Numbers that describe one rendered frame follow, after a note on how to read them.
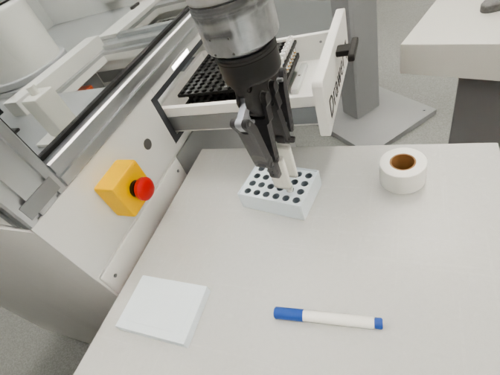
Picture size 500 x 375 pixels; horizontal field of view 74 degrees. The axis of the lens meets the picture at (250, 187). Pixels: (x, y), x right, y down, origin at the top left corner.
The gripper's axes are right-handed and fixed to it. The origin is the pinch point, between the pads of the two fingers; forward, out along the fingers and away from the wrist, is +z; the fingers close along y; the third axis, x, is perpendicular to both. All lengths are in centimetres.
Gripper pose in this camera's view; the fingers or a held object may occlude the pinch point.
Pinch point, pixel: (282, 167)
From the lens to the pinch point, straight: 53.0
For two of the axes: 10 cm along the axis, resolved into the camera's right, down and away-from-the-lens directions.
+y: -4.4, 7.3, -5.3
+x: 8.5, 1.5, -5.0
